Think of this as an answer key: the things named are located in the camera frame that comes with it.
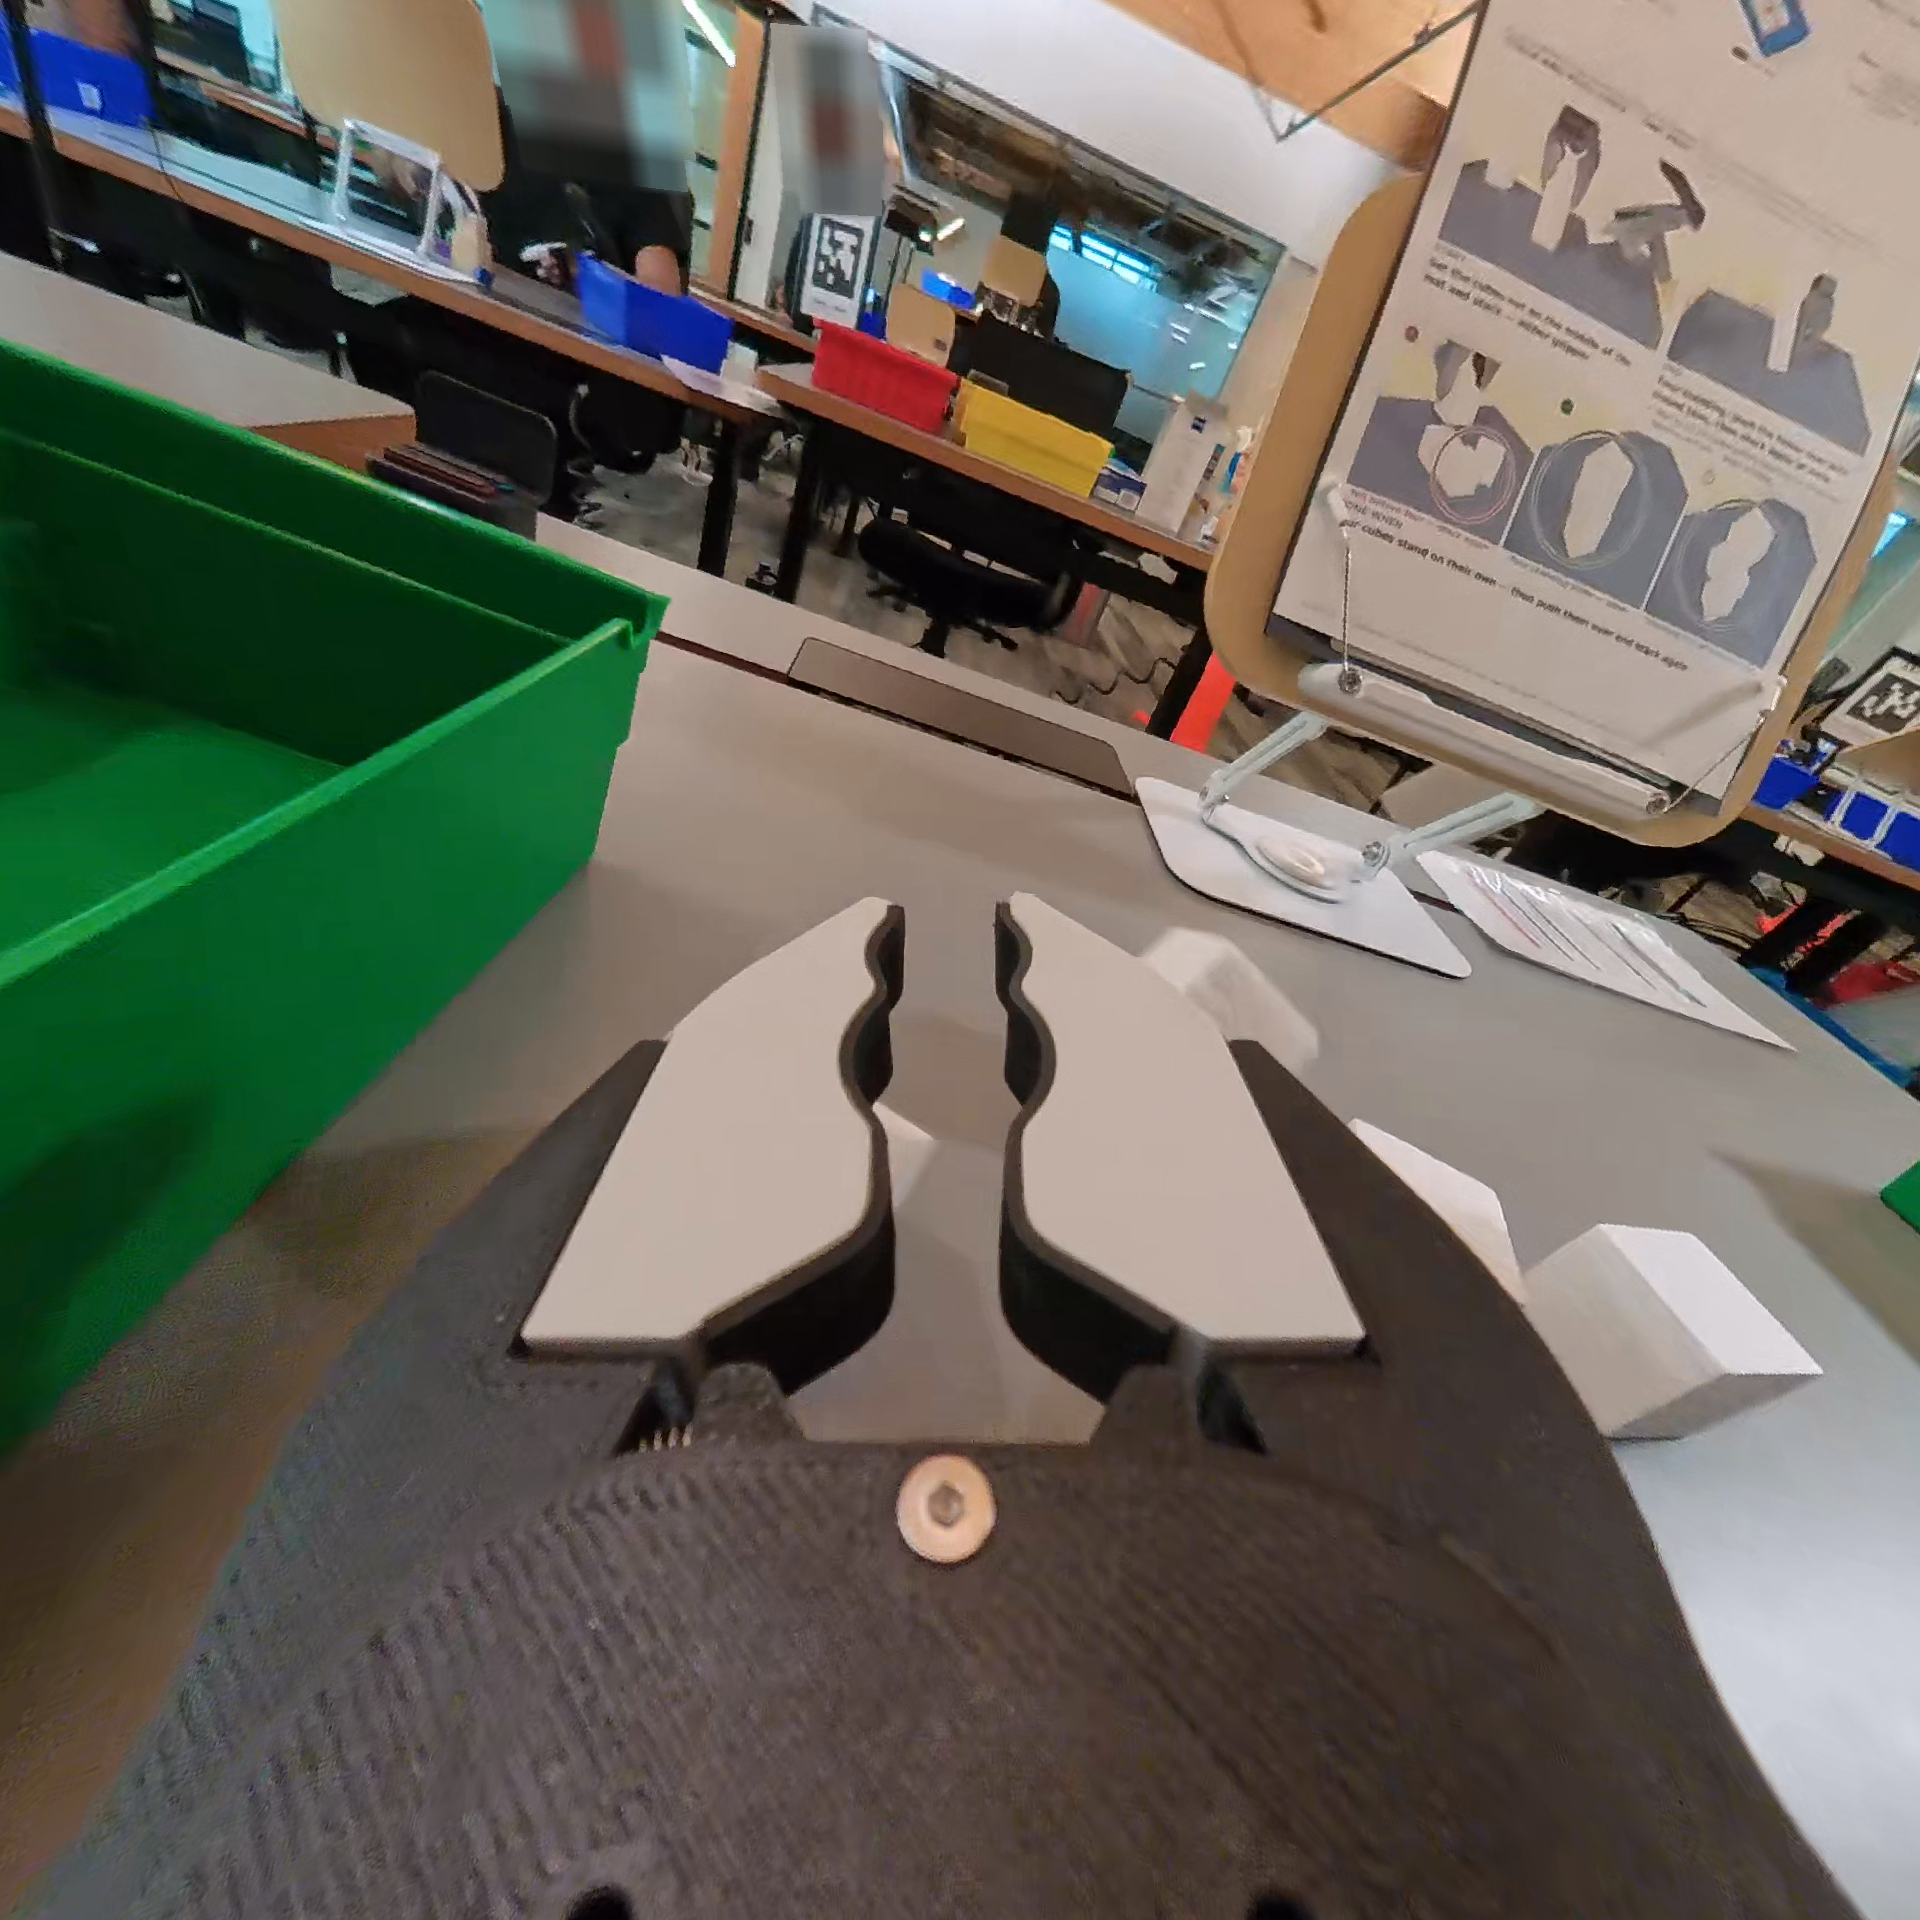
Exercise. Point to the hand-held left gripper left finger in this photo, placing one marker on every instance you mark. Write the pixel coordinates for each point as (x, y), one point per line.
(721, 1184)

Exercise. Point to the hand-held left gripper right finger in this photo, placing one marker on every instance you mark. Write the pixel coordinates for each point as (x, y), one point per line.
(1168, 1184)

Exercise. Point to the wooden background desk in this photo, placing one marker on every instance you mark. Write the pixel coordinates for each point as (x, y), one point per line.
(901, 427)

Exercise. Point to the light desk with wooden edge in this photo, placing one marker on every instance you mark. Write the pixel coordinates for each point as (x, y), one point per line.
(150, 329)

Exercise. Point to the document stand with wooden board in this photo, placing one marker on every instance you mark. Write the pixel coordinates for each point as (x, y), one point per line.
(1200, 831)

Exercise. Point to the clear plastic bag with sheet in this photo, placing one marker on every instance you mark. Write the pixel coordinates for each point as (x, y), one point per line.
(1590, 937)

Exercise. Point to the black office chair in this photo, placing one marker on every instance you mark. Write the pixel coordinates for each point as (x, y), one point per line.
(960, 579)

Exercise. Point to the yellow storage bin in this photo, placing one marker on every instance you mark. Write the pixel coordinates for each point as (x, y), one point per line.
(1035, 436)

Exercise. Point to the red storage bin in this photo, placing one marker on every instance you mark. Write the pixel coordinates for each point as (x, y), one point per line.
(882, 374)

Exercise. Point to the black and white marker sign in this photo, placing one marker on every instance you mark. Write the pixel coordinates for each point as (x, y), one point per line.
(1885, 699)
(835, 267)

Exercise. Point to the blue storage bin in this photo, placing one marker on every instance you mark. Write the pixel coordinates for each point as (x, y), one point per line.
(651, 306)

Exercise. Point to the printed instruction sheet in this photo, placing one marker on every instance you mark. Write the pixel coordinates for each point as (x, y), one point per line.
(1620, 301)

